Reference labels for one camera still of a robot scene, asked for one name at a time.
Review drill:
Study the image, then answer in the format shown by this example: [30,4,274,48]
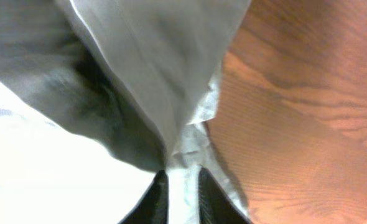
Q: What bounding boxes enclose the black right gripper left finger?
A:
[119,170,169,224]

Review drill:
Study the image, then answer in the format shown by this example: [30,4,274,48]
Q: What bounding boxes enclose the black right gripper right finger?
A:
[198,167,253,224]

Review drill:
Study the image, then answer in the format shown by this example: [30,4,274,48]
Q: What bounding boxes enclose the khaki grey shorts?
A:
[0,0,250,223]

